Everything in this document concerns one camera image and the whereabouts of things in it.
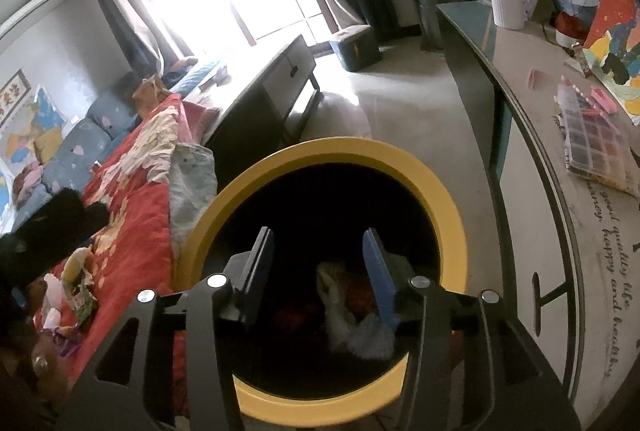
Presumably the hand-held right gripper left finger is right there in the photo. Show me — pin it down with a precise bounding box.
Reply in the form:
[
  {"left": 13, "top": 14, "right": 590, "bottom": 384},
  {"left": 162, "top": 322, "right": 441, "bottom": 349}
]
[{"left": 90, "top": 226, "right": 275, "bottom": 431}]

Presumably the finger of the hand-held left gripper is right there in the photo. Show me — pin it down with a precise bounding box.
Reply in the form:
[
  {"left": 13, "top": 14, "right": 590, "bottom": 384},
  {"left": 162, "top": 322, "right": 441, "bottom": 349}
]
[{"left": 10, "top": 283, "right": 68, "bottom": 399}]

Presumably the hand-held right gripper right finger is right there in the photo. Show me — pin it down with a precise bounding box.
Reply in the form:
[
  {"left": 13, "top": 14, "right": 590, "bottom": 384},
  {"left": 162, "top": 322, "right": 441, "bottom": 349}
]
[{"left": 362, "top": 228, "right": 568, "bottom": 431}]

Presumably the purple wrapper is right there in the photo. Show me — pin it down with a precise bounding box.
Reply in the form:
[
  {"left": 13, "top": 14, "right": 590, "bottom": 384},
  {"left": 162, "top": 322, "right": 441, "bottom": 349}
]
[{"left": 52, "top": 328, "right": 83, "bottom": 357}]

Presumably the yellow wrapper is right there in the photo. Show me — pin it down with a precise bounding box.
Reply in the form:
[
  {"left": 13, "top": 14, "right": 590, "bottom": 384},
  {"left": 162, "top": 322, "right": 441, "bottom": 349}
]
[{"left": 62, "top": 248, "right": 94, "bottom": 285}]

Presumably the white foam fruit net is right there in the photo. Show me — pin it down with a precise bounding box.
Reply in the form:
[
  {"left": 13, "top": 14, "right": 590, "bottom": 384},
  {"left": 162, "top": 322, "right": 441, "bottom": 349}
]
[{"left": 345, "top": 315, "right": 397, "bottom": 360}]

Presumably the white tissue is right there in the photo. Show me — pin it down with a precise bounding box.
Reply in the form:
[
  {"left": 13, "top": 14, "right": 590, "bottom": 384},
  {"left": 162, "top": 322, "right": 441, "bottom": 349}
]
[{"left": 43, "top": 273, "right": 68, "bottom": 329}]

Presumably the green snack wrapper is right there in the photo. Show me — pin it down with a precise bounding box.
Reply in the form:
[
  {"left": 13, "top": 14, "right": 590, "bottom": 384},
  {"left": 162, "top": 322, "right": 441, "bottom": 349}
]
[{"left": 72, "top": 286, "right": 98, "bottom": 324}]

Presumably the yellow-rimmed black trash bin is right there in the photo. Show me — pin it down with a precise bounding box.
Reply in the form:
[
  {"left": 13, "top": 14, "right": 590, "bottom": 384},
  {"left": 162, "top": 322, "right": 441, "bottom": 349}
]
[{"left": 172, "top": 137, "right": 468, "bottom": 417}]

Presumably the world map poster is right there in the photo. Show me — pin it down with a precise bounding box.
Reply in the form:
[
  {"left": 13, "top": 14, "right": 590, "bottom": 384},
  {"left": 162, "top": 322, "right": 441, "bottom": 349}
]
[{"left": 0, "top": 168, "right": 15, "bottom": 217}]

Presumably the pile of clothes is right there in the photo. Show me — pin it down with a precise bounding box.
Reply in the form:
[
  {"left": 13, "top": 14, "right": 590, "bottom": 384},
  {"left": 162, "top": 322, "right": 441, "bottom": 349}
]
[{"left": 12, "top": 161, "right": 46, "bottom": 198}]

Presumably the red floral blanket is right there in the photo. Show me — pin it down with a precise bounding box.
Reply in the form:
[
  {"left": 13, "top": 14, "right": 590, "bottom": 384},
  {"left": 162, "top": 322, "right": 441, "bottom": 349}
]
[{"left": 30, "top": 94, "right": 221, "bottom": 412}]

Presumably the yellow cushion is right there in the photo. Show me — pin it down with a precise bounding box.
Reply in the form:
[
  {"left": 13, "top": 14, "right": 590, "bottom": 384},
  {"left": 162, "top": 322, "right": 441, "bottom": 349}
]
[{"left": 32, "top": 126, "right": 63, "bottom": 162}]

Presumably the blue heart-print sofa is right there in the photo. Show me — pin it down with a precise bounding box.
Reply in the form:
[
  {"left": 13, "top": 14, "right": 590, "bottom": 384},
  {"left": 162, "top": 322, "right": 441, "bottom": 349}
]
[{"left": 12, "top": 56, "right": 201, "bottom": 212}]

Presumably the country map poster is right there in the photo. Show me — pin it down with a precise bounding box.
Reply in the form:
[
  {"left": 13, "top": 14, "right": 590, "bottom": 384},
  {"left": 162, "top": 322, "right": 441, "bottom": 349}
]
[{"left": 0, "top": 84, "right": 66, "bottom": 162}]

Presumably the grey coffee table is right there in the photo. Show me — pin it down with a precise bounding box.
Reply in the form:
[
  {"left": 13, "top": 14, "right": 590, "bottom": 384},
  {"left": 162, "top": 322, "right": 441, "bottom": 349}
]
[{"left": 177, "top": 34, "right": 321, "bottom": 157}]

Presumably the glass-top television cabinet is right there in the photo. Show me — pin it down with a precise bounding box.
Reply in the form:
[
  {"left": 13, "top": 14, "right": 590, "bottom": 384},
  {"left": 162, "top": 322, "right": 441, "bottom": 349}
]
[{"left": 437, "top": 0, "right": 640, "bottom": 417}]

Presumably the blue storage box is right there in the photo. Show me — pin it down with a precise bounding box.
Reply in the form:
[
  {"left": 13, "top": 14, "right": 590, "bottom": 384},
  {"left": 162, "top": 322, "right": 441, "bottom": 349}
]
[{"left": 329, "top": 25, "right": 383, "bottom": 72}]

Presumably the clear bead organizer box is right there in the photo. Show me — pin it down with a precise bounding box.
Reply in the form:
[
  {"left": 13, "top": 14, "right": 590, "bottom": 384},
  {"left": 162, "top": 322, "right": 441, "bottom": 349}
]
[{"left": 557, "top": 78, "right": 640, "bottom": 197}]

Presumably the pink packet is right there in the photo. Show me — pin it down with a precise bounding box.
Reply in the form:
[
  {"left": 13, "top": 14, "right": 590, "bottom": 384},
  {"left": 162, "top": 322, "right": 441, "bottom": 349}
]
[{"left": 587, "top": 86, "right": 619, "bottom": 113}]

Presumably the colourful figure painting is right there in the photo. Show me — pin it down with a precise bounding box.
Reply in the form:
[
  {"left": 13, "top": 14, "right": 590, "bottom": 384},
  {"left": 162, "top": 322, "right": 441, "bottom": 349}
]
[{"left": 582, "top": 0, "right": 640, "bottom": 127}]

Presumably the calligraphy wall banner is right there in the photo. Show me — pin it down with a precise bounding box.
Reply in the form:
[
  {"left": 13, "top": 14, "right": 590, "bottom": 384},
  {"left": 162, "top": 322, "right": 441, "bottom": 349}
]
[{"left": 0, "top": 68, "right": 28, "bottom": 112}]

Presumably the basket with black hoop handle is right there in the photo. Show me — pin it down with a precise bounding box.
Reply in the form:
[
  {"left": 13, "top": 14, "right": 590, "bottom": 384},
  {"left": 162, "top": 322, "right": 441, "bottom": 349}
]
[{"left": 549, "top": 0, "right": 601, "bottom": 49}]

